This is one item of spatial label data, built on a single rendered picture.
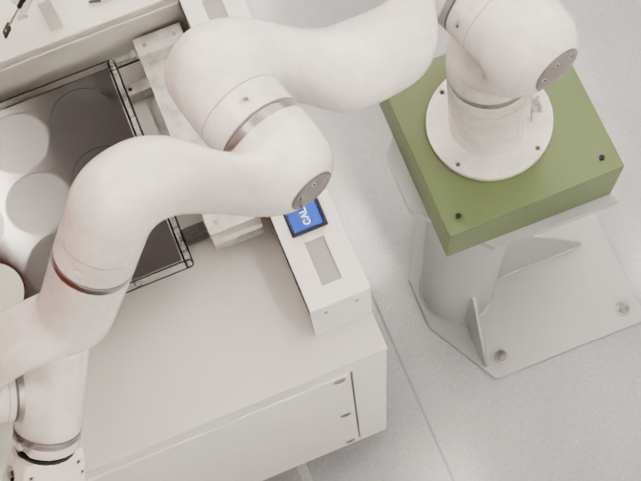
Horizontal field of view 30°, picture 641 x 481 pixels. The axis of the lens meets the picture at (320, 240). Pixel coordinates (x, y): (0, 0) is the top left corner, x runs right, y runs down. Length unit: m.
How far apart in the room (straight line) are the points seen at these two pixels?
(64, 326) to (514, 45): 0.60
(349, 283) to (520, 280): 1.05
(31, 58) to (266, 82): 0.76
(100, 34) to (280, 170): 0.80
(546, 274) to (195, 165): 1.63
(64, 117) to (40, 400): 0.60
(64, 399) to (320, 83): 0.49
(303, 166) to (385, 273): 1.54
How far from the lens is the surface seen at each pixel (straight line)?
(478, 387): 2.65
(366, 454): 2.62
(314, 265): 1.72
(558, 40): 1.44
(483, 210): 1.78
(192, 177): 1.18
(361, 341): 1.82
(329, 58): 1.29
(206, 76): 1.23
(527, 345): 2.67
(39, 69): 1.96
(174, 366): 1.84
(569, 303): 2.70
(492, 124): 1.69
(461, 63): 1.59
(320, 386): 1.88
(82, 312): 1.31
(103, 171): 1.18
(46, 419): 1.49
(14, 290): 1.85
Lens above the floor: 2.59
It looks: 71 degrees down
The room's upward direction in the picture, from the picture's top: 10 degrees counter-clockwise
